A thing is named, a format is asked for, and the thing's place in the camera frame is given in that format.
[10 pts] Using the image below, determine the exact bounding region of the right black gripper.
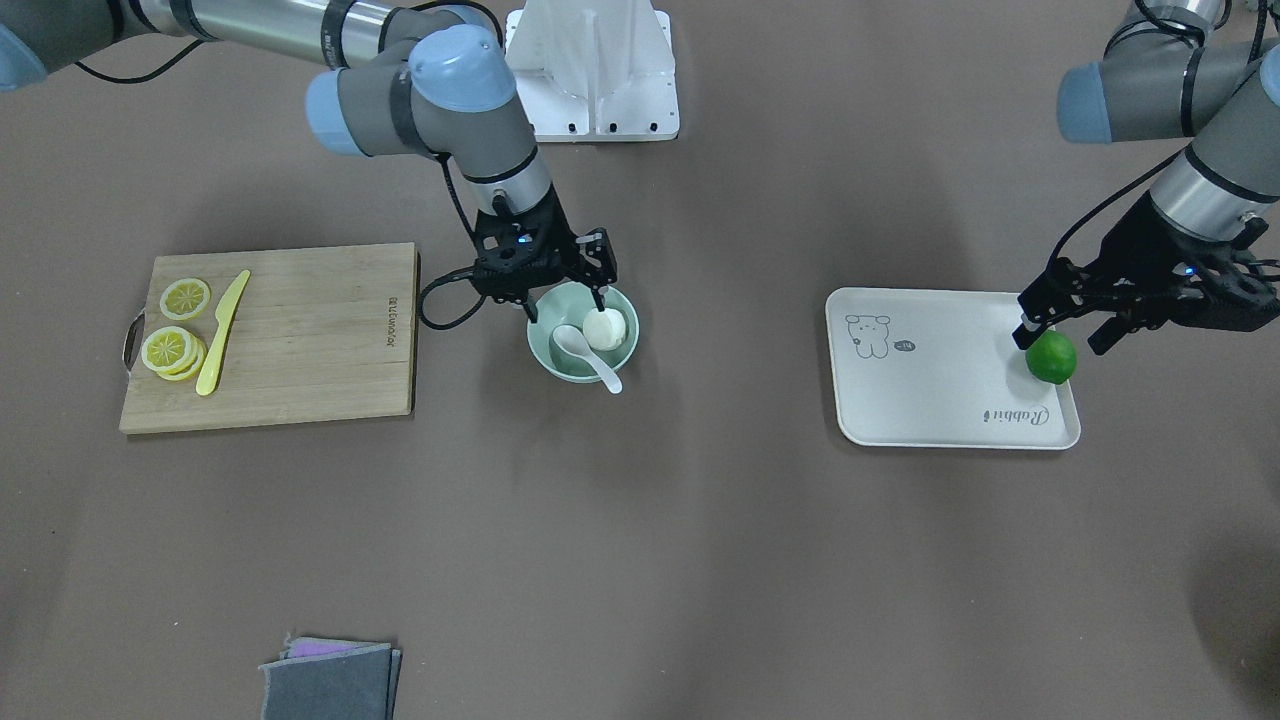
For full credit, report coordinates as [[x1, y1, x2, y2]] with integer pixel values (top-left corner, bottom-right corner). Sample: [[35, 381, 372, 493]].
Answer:
[[470, 187, 618, 324]]

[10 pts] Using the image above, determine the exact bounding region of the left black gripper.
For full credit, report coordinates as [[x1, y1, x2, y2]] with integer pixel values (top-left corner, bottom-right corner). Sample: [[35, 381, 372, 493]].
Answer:
[[1012, 195, 1277, 356]]

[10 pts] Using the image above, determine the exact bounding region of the white ceramic spoon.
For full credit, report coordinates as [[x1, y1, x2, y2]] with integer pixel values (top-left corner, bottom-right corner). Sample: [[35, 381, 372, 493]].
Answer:
[[550, 324, 623, 395]]

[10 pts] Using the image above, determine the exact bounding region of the white steamed bun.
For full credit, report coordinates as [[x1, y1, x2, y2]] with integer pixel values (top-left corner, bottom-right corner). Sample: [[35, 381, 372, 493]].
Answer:
[[581, 307, 628, 352]]

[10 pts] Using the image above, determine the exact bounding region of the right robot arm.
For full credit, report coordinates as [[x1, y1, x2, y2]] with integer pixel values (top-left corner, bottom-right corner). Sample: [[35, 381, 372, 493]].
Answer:
[[1, 1, 617, 322]]

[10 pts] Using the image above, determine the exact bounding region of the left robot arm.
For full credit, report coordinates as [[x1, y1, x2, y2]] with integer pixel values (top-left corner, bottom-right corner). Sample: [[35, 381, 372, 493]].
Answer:
[[1012, 1, 1279, 355]]

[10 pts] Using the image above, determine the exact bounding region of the mint green bowl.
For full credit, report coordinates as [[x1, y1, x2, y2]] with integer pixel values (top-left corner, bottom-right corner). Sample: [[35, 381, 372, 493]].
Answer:
[[526, 281, 640, 383]]

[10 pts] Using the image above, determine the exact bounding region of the green lime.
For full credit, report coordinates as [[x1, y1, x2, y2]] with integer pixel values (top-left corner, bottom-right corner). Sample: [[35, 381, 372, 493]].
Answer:
[[1024, 331, 1078, 386]]

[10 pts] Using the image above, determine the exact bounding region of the cream rabbit tray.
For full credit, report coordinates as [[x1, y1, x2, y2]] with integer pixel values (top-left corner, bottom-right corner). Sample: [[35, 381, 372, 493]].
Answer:
[[824, 287, 1082, 451]]

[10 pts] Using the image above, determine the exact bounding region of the yellow plastic knife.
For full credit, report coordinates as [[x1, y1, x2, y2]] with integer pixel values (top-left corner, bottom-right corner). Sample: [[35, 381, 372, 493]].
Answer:
[[195, 269, 251, 397]]

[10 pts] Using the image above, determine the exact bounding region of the single lemon slice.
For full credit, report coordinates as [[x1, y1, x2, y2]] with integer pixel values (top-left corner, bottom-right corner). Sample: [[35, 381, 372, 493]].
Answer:
[[159, 277, 212, 322]]

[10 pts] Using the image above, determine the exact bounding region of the lemon slice stack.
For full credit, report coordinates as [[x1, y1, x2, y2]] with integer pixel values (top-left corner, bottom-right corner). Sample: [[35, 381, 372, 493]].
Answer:
[[140, 325, 207, 382]]

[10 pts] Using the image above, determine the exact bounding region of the grey folded cloth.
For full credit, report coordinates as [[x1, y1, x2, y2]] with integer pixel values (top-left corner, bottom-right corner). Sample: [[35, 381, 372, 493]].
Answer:
[[260, 635, 402, 719]]

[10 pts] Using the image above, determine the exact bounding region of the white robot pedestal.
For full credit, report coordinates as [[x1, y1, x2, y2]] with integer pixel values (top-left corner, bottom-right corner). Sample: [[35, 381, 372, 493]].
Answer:
[[506, 1, 681, 143]]

